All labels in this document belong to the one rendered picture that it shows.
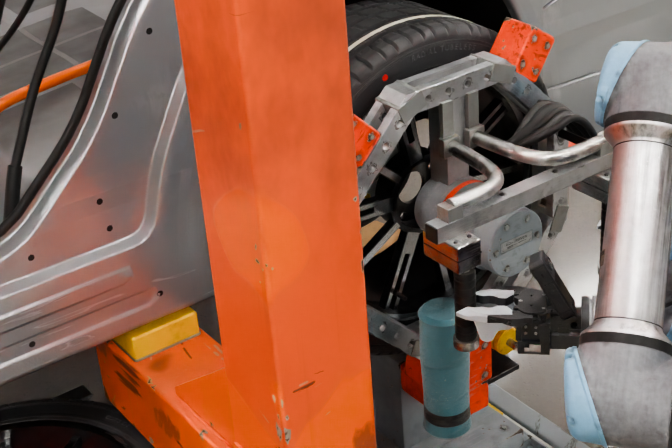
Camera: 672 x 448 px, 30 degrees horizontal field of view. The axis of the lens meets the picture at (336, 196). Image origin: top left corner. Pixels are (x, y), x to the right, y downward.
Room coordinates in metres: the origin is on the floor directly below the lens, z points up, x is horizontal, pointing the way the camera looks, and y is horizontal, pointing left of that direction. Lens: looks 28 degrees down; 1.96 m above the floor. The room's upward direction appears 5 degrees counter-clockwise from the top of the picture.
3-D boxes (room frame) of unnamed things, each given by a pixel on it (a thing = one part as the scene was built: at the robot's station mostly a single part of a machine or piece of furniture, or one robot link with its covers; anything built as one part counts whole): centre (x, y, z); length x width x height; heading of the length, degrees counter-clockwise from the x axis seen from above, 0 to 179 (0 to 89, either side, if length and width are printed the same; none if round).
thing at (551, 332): (1.70, -0.33, 0.80); 0.12 x 0.08 x 0.09; 78
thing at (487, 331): (1.70, -0.22, 0.81); 0.09 x 0.03 x 0.06; 87
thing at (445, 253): (1.75, -0.18, 0.93); 0.09 x 0.05 x 0.05; 34
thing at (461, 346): (1.73, -0.20, 0.83); 0.04 x 0.04 x 0.16
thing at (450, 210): (1.86, -0.19, 1.03); 0.19 x 0.18 x 0.11; 34
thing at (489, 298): (1.75, -0.24, 0.81); 0.09 x 0.03 x 0.06; 70
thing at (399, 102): (2.02, -0.21, 0.85); 0.54 x 0.07 x 0.54; 124
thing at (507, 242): (1.96, -0.25, 0.85); 0.21 x 0.14 x 0.14; 34
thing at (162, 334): (1.95, 0.36, 0.71); 0.14 x 0.14 x 0.05; 34
